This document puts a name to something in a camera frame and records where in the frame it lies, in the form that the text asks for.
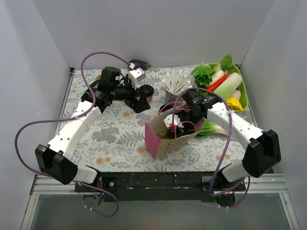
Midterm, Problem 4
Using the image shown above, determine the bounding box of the green lettuce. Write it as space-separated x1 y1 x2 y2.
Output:
191 63 213 88

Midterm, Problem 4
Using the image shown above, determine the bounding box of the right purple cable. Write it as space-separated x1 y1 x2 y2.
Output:
171 87 251 208

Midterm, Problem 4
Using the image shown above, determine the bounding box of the grey holder cup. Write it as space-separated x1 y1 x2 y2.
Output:
165 87 180 104

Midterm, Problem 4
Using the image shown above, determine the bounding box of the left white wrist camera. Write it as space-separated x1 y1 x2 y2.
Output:
128 68 146 89

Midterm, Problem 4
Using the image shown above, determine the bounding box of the bok choy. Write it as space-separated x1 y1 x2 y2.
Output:
197 120 228 137

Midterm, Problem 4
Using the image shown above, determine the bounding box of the floral table mat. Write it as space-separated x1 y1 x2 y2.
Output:
72 67 245 172

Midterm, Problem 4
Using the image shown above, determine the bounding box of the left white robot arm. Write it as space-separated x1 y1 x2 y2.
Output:
35 67 154 192

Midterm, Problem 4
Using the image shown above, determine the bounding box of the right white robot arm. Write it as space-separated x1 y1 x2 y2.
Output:
178 88 281 191

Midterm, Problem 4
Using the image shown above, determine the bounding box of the yellow flower vegetable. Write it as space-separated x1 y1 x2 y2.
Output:
226 90 243 112

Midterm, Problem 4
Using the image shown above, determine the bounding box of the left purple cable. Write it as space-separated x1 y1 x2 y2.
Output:
14 51 135 218

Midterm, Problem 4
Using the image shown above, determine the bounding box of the stack of black lids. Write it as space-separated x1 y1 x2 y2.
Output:
159 104 173 114

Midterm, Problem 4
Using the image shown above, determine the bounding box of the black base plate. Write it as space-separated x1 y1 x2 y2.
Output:
74 171 246 203

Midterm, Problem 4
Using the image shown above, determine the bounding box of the white radish with leaves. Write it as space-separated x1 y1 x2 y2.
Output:
209 54 234 86

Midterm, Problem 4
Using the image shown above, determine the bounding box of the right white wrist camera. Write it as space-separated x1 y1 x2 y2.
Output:
164 114 183 129

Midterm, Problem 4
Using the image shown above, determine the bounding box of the orange carrot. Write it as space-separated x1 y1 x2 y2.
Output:
206 73 228 92

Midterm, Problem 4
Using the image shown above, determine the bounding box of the paper bag with pink handles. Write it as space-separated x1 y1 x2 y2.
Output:
145 102 204 160

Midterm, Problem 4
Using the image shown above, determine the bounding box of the brown paper cup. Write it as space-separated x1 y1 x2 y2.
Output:
160 130 175 139
146 95 153 103

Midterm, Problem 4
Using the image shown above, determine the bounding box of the stack of cardboard carriers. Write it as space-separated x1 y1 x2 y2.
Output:
92 75 101 88

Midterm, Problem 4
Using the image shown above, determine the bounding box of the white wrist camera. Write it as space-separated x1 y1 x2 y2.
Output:
164 114 183 129
128 68 146 89

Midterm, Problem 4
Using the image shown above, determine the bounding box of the purple eggplant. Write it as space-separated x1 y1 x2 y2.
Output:
128 59 151 71

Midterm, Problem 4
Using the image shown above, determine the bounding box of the purple cable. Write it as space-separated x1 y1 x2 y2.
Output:
14 51 135 218
171 87 251 208

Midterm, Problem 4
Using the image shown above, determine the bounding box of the green plastic basket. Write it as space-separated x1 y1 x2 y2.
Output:
203 64 248 111

